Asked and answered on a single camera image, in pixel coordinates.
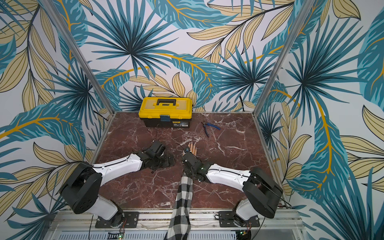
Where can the checkered sleeve forearm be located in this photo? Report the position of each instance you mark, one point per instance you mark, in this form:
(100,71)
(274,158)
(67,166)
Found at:
(180,225)

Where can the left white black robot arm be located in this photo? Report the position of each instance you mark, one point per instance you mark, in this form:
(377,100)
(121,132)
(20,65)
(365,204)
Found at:
(81,190)

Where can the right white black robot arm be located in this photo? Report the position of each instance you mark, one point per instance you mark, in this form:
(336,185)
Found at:
(263,194)

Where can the right aluminium frame post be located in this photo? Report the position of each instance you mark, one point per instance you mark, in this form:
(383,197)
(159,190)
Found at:
(299,21)

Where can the aluminium frame post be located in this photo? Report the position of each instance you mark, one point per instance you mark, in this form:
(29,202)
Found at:
(73,46)
(299,21)

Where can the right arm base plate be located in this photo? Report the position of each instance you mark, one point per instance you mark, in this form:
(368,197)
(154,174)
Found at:
(229,219)

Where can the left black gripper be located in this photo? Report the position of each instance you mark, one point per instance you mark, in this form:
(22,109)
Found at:
(167,163)

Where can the left aluminium frame post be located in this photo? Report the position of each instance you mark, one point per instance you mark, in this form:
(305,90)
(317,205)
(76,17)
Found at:
(73,46)

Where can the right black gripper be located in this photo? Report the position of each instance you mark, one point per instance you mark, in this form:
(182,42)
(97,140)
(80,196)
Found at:
(187,159)

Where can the mannequin hand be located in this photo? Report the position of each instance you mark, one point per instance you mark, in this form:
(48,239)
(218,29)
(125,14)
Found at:
(193,148)

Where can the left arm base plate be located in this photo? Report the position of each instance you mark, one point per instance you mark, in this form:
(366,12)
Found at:
(121,220)

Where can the yellow black toolbox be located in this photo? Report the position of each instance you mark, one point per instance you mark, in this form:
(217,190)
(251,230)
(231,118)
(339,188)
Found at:
(157,112)

